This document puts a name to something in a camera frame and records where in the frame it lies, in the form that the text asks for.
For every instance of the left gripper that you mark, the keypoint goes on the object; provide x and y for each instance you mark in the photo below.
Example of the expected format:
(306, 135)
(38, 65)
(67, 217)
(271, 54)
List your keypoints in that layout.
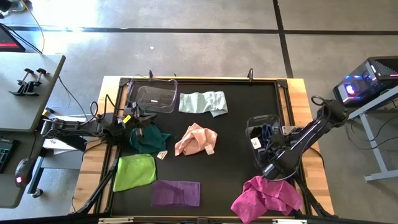
(129, 123)

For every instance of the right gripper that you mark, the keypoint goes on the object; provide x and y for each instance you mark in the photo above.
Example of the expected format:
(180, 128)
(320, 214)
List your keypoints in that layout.
(275, 169)

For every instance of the dark green towel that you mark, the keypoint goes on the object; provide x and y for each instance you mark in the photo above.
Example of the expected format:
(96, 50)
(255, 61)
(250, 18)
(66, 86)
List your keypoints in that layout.
(152, 141)

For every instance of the magenta towel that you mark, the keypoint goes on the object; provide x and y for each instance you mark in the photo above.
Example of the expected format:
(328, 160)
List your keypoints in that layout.
(264, 199)

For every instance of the navy blue towel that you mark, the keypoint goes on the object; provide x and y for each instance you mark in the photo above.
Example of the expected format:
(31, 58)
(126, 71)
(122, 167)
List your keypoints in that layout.
(268, 130)

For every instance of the peach pink towel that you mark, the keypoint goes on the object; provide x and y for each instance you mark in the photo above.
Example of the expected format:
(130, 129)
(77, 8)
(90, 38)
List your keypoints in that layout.
(194, 138)

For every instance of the pale mint towel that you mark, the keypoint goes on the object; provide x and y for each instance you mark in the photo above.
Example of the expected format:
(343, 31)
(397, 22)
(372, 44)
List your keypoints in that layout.
(199, 102)

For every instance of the purple towel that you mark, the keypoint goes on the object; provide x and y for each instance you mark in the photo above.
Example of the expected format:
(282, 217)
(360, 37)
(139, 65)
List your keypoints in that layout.
(175, 193)

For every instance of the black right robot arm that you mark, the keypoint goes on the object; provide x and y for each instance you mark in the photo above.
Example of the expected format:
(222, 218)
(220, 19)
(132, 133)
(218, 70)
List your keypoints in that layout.
(311, 133)

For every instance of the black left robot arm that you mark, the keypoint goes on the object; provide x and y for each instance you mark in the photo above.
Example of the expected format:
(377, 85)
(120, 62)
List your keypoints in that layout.
(77, 127)

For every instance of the clear plastic bin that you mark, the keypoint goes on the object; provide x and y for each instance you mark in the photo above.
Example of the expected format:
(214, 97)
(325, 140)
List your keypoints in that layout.
(146, 93)

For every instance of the clear bin with white label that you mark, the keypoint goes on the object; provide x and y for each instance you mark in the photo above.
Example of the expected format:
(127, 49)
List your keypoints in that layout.
(255, 143)

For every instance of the black table mat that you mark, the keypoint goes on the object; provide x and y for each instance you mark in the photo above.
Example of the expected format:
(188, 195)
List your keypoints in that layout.
(230, 155)

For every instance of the lime green towel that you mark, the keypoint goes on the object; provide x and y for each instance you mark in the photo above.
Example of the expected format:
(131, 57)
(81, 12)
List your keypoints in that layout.
(133, 172)

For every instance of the black diagonal bar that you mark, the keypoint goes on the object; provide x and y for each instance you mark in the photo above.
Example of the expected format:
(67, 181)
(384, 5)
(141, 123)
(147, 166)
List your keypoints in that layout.
(74, 143)

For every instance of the white paper sheet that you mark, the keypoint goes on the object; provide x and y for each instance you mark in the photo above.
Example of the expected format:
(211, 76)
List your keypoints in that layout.
(59, 144)

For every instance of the yellow black connector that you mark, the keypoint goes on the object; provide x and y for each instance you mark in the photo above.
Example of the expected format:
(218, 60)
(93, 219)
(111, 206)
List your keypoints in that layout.
(46, 112)

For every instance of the black desk clamp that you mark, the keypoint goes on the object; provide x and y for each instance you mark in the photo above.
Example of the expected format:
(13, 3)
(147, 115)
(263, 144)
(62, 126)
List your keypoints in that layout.
(29, 71)
(41, 71)

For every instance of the grey side table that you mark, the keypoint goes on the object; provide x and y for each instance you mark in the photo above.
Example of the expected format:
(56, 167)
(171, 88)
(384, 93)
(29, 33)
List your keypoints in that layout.
(25, 109)

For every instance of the black computer mouse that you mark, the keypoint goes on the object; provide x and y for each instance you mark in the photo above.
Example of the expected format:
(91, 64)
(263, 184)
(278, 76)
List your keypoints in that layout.
(23, 171)

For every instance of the glowing computer tower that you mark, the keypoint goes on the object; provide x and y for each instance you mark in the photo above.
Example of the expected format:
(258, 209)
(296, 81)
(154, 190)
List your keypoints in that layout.
(373, 77)

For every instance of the black keyboard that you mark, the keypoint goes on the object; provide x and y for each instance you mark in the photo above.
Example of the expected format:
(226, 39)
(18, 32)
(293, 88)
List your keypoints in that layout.
(5, 155)

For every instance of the dark grey desk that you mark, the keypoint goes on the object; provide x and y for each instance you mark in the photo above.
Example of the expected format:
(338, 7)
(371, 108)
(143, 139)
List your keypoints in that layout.
(9, 196)

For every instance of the monitor with red stripe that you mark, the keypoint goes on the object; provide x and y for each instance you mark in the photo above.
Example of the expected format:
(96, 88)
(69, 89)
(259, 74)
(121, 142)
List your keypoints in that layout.
(7, 42)

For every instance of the person's shoe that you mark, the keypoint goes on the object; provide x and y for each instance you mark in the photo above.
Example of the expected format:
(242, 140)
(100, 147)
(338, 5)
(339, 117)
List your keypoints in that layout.
(9, 6)

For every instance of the black frame strut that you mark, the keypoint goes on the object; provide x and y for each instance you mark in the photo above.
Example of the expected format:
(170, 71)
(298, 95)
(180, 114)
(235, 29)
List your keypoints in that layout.
(311, 199)
(99, 189)

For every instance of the silver bracket plate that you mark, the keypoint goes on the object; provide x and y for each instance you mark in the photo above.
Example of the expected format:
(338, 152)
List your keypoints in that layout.
(289, 221)
(115, 220)

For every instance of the black aluminium table frame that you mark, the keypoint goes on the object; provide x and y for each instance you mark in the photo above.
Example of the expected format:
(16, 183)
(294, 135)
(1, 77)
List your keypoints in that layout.
(202, 81)

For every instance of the light grey desk frame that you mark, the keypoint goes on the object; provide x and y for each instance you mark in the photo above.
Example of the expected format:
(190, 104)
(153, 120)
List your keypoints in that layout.
(373, 144)

